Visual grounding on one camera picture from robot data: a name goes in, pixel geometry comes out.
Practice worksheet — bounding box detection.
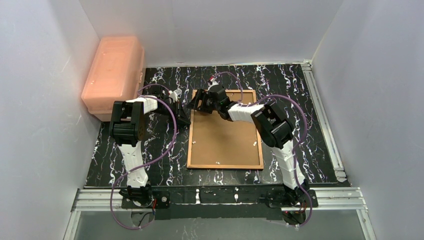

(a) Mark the brown fibreboard backing board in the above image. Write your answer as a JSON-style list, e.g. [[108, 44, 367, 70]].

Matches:
[[190, 92, 261, 167]]

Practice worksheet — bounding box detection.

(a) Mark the wooden picture frame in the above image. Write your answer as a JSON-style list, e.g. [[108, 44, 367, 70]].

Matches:
[[186, 89, 265, 170]]

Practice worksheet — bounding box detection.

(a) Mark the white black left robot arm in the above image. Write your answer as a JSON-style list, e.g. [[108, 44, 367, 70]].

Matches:
[[109, 83, 191, 188]]

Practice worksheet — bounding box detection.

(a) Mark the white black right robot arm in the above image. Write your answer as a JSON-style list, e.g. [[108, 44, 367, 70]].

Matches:
[[187, 84, 308, 192]]

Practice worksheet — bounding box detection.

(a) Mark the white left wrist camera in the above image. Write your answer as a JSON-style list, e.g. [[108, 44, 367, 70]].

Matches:
[[168, 89, 182, 102]]

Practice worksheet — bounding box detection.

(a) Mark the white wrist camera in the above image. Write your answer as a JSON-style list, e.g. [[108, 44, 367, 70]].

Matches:
[[208, 76, 219, 89], [168, 89, 182, 102]]

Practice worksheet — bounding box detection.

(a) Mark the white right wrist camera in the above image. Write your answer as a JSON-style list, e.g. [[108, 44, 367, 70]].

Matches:
[[208, 76, 219, 89]]

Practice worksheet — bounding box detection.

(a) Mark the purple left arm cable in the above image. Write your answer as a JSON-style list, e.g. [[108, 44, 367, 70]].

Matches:
[[109, 83, 178, 230]]

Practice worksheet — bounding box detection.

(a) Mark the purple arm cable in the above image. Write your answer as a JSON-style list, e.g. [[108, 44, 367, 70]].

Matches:
[[109, 83, 178, 230], [211, 71, 314, 227]]

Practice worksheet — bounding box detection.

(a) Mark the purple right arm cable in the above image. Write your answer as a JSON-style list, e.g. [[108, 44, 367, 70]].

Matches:
[[211, 71, 314, 227]]

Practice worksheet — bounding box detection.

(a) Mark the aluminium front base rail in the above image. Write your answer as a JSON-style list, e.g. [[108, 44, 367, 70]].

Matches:
[[64, 184, 376, 240]]

